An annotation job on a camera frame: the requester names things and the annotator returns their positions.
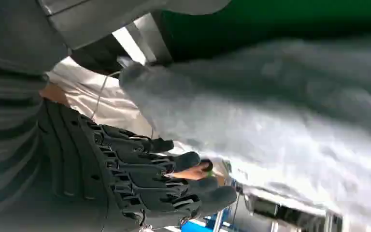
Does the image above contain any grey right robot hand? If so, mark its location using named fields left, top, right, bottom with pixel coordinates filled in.
left=0, top=0, right=237, bottom=232

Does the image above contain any person's hand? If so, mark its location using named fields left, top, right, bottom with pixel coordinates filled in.
left=169, top=159, right=222, bottom=182

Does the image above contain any person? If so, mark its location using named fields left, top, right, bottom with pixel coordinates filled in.
left=40, top=34, right=160, bottom=142

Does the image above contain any black equipment box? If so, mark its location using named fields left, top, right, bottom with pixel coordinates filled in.
left=244, top=191, right=344, bottom=232

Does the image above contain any green crate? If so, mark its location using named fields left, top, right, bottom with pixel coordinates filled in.
left=159, top=0, right=371, bottom=62

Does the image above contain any blue metal frame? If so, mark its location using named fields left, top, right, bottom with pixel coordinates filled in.
left=179, top=206, right=236, bottom=232

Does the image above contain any thin white cable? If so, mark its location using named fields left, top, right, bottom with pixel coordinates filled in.
left=90, top=71, right=122, bottom=120

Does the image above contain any grey metal post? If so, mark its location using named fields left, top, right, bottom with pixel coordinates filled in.
left=112, top=13, right=174, bottom=66

